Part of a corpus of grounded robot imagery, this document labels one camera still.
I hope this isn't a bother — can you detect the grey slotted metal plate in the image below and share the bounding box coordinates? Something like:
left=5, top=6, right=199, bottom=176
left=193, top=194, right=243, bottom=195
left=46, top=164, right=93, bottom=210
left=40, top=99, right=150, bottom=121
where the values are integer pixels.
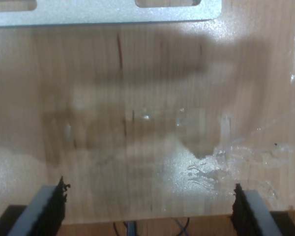
left=0, top=0, right=223, bottom=28

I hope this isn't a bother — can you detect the dark thin floor cable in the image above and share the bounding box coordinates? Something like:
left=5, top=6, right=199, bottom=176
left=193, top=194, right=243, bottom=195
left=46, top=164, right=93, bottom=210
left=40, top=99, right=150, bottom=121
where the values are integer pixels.
left=173, top=217, right=190, bottom=236

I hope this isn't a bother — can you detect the grey ribbon cable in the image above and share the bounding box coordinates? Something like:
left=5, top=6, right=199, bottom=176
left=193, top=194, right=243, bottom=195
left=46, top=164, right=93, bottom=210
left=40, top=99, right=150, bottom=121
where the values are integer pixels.
left=124, top=221, right=138, bottom=236

